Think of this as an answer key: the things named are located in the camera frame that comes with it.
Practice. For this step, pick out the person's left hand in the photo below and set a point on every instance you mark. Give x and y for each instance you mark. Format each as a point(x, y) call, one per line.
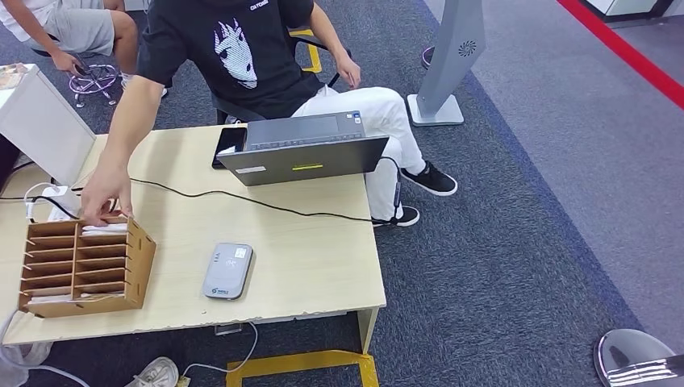
point(350, 72)

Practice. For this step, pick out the person's right hand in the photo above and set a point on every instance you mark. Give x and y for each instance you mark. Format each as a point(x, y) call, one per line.
point(109, 192)

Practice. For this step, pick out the hotel key card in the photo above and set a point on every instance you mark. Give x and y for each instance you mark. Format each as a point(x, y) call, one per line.
point(48, 299)

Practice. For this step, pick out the white card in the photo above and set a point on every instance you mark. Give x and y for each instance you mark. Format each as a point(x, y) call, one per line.
point(107, 230)

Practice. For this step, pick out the wooden card organizer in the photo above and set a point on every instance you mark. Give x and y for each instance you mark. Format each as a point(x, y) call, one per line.
point(139, 262)

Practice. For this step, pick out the person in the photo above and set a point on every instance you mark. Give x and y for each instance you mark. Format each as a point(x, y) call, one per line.
point(235, 53)
point(80, 27)

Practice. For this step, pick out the grey card reader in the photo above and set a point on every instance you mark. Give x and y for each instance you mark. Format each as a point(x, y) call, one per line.
point(227, 272)

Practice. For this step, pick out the dark round stand base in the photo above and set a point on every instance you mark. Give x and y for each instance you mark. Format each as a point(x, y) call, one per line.
point(426, 56)

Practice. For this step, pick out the white cabinet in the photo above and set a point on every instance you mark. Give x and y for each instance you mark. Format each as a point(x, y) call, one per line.
point(37, 123)

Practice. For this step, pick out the grey kiosk stand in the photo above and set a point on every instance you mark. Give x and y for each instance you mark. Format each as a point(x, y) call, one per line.
point(454, 53)

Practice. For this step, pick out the grey laptop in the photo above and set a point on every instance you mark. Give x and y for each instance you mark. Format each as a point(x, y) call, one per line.
point(299, 165)

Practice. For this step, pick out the chrome stool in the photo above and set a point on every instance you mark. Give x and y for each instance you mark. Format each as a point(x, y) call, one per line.
point(93, 80)

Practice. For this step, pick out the black office chair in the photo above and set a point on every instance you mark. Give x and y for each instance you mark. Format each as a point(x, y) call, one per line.
point(235, 113)

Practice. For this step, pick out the black smartphone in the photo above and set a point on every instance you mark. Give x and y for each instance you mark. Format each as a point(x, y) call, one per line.
point(230, 141)

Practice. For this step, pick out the brown printed paper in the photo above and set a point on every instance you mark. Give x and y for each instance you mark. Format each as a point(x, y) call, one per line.
point(12, 75)

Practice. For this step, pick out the white sneaker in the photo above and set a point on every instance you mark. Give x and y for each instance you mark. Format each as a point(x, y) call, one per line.
point(157, 373)

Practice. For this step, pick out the yellow floor tape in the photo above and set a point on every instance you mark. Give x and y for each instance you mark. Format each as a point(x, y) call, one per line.
point(299, 360)

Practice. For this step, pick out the white furniture base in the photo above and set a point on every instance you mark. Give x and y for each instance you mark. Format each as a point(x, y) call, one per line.
point(620, 6)

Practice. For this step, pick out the chrome round base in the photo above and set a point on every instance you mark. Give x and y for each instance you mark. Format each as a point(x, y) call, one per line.
point(630, 352)

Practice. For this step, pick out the clear plastic bracket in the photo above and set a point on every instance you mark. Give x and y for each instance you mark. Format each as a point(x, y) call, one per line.
point(228, 329)

